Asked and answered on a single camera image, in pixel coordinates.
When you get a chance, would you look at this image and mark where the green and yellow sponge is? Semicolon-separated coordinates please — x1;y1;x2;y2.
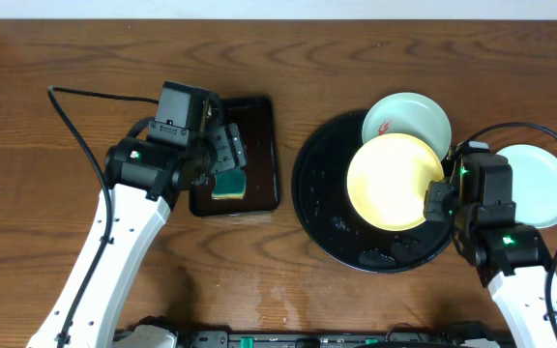
211;168;247;200

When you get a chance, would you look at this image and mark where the yellow plate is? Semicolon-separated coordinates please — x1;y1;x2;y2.
346;133;444;231

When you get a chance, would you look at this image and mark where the mint plate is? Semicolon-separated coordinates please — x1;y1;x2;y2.
361;92;452;160
497;144;557;228

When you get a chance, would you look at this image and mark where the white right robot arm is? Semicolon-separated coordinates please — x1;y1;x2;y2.
424;181;557;347

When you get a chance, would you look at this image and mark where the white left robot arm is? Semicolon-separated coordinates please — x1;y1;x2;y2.
28;120;247;347

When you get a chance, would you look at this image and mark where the rectangular black tray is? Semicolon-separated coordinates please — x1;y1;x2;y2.
189;97;280;217

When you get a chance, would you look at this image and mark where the round black tray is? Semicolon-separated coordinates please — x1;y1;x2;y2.
291;109;451;274

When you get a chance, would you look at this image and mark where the mint plate, red streak stain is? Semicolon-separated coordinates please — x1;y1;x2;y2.
361;92;452;160

